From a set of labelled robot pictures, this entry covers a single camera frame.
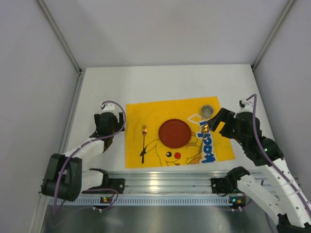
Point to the right aluminium frame post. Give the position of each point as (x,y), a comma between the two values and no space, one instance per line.
(273,32)

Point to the yellow Pikachu placemat cloth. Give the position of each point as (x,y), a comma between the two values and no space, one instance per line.
(152,114)

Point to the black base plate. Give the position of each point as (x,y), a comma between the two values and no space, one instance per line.
(221,186)
(117,184)

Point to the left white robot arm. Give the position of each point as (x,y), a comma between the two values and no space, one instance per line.
(71,173)

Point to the aluminium frame post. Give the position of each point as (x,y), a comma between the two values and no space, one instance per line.
(51,21)
(273,32)

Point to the gold fork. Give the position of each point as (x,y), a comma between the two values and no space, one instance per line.
(144,132)

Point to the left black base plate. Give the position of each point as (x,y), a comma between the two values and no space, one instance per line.
(117,184)

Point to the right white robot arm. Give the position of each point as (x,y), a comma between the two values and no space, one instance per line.
(288,207)

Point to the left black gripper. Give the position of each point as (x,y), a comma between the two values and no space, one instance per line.
(121,118)

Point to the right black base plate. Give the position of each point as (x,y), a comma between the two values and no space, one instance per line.
(221,186)

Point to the aluminium mounting rail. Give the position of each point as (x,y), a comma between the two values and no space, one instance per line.
(197,182)

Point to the left aluminium frame post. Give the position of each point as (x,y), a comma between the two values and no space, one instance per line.
(51,21)

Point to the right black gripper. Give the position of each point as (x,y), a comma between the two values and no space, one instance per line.
(224,119)

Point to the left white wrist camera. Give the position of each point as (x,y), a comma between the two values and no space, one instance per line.
(108,107)

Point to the gold spoon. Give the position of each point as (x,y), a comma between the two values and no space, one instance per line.
(204,131)

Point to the slotted grey cable duct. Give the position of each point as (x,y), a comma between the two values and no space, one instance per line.
(155,200)

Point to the red round plate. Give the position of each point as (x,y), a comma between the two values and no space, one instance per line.
(174,133)

